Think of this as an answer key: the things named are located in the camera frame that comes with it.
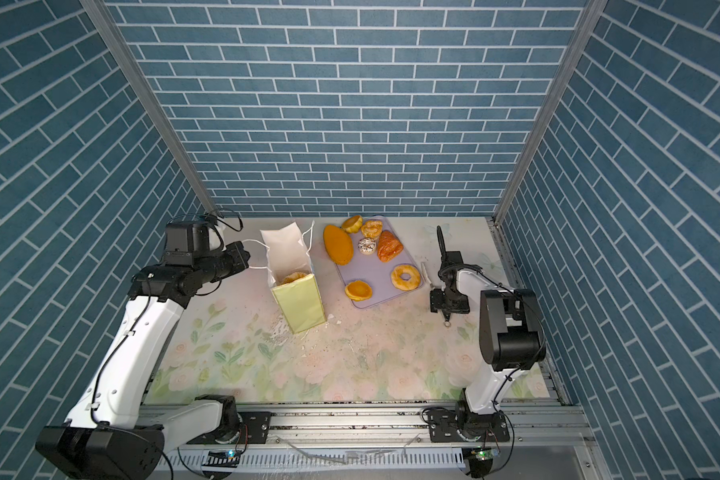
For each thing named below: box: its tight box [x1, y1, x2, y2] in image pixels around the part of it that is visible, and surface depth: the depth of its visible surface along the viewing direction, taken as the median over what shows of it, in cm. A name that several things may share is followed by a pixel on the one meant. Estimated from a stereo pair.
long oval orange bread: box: [323, 225, 354, 266], surface depth 109 cm
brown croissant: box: [377, 230, 404, 263], surface depth 110 cm
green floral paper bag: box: [260, 222, 326, 334], surface depth 85 cm
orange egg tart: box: [344, 280, 373, 302], surface depth 96 cm
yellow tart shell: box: [342, 215, 363, 233], surface depth 115 cm
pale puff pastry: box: [361, 220, 383, 239], surface depth 114 cm
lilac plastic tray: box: [337, 215, 424, 309], surface depth 108 cm
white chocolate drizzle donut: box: [358, 238, 377, 255], surface depth 110 cm
